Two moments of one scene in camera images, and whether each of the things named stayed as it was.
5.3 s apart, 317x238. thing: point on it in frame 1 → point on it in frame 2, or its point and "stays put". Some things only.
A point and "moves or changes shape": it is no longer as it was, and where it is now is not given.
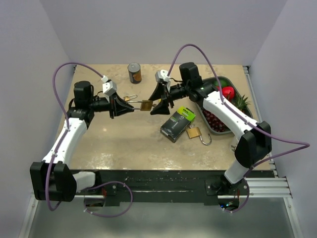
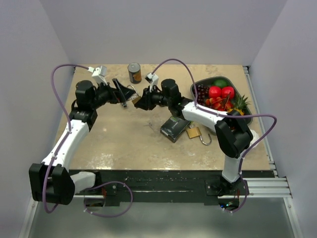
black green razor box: x=176 y=125 stays put
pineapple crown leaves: x=240 y=102 stays put
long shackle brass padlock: x=146 y=105 moves or changes shape
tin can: x=134 y=72 stays put
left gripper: x=120 y=106 → x=126 y=92
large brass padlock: x=195 y=132 stays put
